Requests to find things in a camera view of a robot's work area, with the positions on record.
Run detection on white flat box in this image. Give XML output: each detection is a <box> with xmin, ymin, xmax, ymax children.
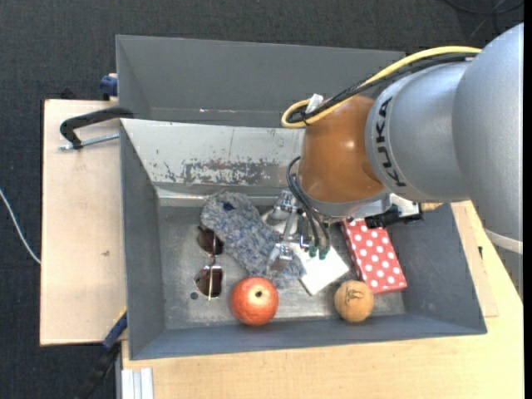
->
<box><xmin>297</xmin><ymin>247</ymin><xmax>351</xmax><ymax>297</ymax></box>

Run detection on blue-grey knitted cloth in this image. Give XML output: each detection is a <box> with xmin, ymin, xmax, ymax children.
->
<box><xmin>199</xmin><ymin>190</ymin><xmax>307</xmax><ymax>290</ymax></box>

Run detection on red apple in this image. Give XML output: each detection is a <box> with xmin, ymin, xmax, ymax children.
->
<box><xmin>229</xmin><ymin>276</ymin><xmax>280</xmax><ymax>328</ymax></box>

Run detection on brown sunglasses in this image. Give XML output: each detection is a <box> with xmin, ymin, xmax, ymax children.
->
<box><xmin>194</xmin><ymin>223</ymin><xmax>226</xmax><ymax>302</ymax></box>

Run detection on red box with white dots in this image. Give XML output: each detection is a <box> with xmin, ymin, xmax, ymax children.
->
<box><xmin>339</xmin><ymin>218</ymin><xmax>408</xmax><ymax>295</ymax></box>

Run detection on tan wooden ball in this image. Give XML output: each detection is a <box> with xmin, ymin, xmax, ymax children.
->
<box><xmin>333</xmin><ymin>279</ymin><xmax>375</xmax><ymax>323</ymax></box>

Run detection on grey metal bin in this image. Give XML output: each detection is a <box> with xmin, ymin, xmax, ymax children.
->
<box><xmin>115</xmin><ymin>34</ymin><xmax>488</xmax><ymax>361</ymax></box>

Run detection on black cylinder on white bracket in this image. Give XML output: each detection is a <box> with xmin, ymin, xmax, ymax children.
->
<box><xmin>363</xmin><ymin>194</ymin><xmax>444</xmax><ymax>229</ymax></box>

